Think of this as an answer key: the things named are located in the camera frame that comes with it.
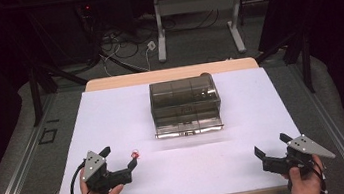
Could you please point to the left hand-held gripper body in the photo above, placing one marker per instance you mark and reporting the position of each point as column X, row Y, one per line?
column 99, row 178

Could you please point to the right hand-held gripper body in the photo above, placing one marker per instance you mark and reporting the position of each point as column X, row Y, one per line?
column 297, row 157

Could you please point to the smoky transparent drawer box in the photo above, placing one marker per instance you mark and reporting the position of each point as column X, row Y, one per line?
column 185, row 105

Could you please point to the person's right hand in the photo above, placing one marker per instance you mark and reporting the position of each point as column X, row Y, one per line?
column 306, row 185

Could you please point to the white table mat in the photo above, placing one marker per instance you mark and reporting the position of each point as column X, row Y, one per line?
column 222, row 161

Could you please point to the black metal stand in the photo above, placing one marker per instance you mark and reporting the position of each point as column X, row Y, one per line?
column 37, row 94
column 302, row 56

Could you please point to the white power plug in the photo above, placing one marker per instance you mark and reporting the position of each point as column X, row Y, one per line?
column 151, row 45

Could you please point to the white metal desk frame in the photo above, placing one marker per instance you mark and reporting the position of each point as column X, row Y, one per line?
column 196, row 4

